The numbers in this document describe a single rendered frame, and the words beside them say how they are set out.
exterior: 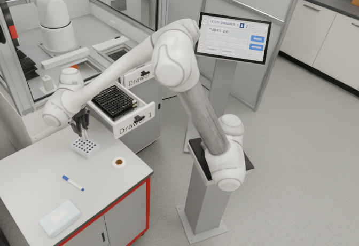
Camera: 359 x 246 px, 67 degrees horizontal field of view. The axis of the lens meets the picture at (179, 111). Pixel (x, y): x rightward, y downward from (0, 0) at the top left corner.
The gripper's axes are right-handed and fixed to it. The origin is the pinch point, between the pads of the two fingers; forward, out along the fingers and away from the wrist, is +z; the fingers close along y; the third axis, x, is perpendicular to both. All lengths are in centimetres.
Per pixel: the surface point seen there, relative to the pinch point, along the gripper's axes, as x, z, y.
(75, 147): -0.1, 3.9, -6.8
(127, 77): 6.7, -7.5, 48.3
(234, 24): -36, -32, 119
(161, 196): -32, 84, 35
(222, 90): -40, 24, 114
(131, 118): -18.7, -7.4, 18.9
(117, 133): -16.2, -2.4, 9.2
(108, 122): -7.7, -3.7, 11.9
